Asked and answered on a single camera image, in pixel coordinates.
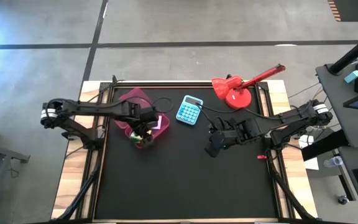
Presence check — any thick black pole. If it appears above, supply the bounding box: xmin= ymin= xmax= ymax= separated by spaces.
xmin=327 ymin=28 xmax=358 ymax=76

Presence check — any small teal box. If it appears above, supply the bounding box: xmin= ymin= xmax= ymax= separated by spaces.
xmin=344 ymin=70 xmax=358 ymax=84

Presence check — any clear water bottle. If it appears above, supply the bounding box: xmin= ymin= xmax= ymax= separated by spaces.
xmin=323 ymin=155 xmax=344 ymax=169

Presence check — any black aluminium table frame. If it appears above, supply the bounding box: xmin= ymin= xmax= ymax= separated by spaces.
xmin=50 ymin=74 xmax=318 ymax=224

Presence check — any pink plastic pencil case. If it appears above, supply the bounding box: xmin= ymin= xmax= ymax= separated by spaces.
xmin=113 ymin=87 xmax=171 ymax=149

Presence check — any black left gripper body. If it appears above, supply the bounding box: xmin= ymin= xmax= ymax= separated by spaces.
xmin=134 ymin=108 xmax=160 ymax=134

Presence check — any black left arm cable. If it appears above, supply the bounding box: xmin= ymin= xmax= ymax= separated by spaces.
xmin=47 ymin=96 xmax=175 ymax=114

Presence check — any white paper sheet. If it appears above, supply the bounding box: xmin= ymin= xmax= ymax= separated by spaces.
xmin=303 ymin=157 xmax=320 ymax=171

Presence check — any grey side desk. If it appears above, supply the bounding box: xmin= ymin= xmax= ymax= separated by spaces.
xmin=315 ymin=60 xmax=358 ymax=149

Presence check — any grey desk with keyboard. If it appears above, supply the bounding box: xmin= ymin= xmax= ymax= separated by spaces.
xmin=337 ymin=146 xmax=358 ymax=224

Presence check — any red desk lamp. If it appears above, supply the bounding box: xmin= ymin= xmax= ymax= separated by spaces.
xmin=211 ymin=63 xmax=287 ymax=111

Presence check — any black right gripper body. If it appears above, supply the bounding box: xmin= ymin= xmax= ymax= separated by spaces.
xmin=208 ymin=118 xmax=239 ymax=147

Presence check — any black flat beam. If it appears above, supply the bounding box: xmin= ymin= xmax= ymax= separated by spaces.
xmin=301 ymin=129 xmax=350 ymax=162

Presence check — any white sticky note pad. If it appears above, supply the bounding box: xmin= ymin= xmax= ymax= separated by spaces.
xmin=152 ymin=115 xmax=163 ymax=130

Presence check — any blue calculator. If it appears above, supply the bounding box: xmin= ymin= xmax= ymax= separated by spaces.
xmin=175 ymin=95 xmax=204 ymax=126

